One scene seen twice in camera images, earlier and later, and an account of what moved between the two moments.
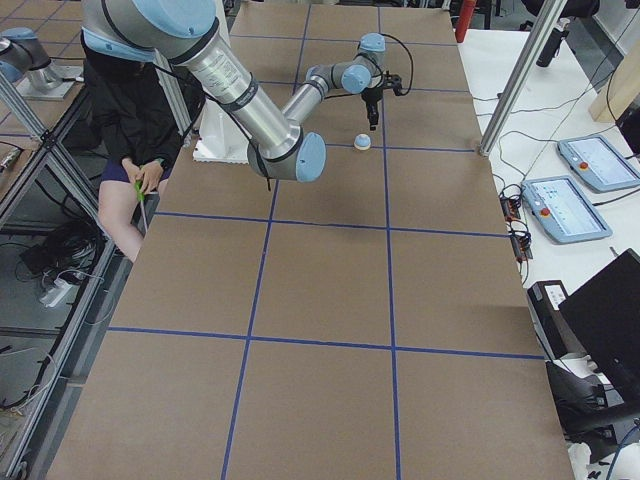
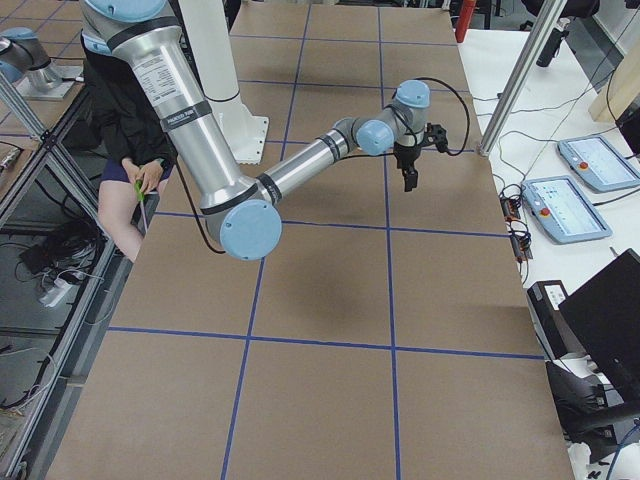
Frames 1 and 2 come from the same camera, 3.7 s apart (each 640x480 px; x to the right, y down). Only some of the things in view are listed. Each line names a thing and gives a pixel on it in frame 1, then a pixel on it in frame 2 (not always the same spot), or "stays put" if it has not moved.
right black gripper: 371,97 to 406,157
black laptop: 604,315 stays put
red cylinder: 465,18 stays put
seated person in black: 137,134 stays put
